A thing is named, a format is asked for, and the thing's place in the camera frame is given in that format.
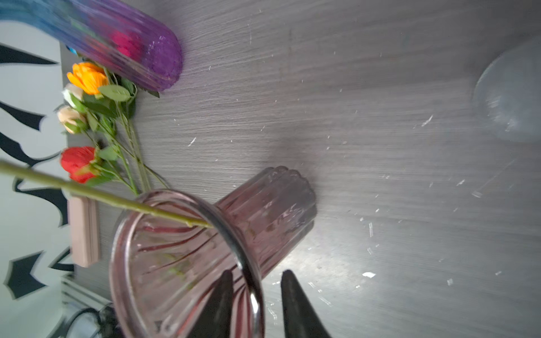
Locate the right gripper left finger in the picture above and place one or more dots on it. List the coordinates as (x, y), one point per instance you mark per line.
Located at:
(215, 319)

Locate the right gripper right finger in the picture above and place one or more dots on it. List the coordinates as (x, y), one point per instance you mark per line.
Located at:
(300, 318)

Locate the dark maroon glass vase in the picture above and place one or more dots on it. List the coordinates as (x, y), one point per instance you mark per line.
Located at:
(162, 273)

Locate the pink rose stem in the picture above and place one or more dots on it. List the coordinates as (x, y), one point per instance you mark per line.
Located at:
(20, 172)

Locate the red rose flower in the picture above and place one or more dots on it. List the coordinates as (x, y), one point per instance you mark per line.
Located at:
(94, 166)

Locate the cream rose flower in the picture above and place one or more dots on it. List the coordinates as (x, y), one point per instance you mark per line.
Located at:
(75, 122)

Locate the orange rose stem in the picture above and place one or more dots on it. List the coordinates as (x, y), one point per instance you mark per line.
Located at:
(97, 81)

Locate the clear glass vase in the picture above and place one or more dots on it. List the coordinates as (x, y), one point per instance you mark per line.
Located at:
(507, 94)

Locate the purple blue glass vase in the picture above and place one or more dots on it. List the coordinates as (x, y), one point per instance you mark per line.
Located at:
(111, 33)

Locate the pink object at table edge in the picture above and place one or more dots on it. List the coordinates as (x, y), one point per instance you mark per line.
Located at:
(84, 231)

